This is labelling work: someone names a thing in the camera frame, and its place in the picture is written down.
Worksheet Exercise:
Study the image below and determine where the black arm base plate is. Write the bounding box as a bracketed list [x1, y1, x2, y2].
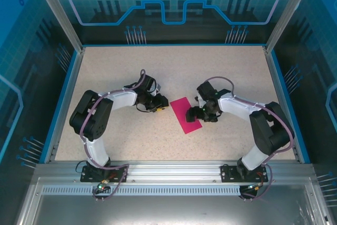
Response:
[80, 165, 129, 183]
[220, 163, 269, 183]

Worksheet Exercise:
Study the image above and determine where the pink paper sheet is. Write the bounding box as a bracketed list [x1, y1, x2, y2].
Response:
[170, 96, 203, 134]

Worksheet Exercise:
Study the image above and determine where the aluminium frame post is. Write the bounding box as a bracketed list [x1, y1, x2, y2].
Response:
[263, 0, 319, 53]
[29, 0, 86, 53]

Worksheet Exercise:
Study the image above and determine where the brass plug with green light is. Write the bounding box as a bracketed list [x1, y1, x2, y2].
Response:
[246, 181, 265, 193]
[96, 179, 110, 191]

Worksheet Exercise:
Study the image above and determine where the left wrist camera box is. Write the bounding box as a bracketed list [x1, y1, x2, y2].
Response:
[151, 81, 162, 96]

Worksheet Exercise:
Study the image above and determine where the slotted grey cable duct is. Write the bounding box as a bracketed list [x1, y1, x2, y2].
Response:
[41, 185, 243, 197]

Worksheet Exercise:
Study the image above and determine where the blue-edged aluminium side rail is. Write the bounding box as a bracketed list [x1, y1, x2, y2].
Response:
[263, 46, 312, 164]
[38, 46, 86, 164]

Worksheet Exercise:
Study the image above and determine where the thin black wire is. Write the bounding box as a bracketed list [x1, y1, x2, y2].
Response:
[74, 160, 87, 177]

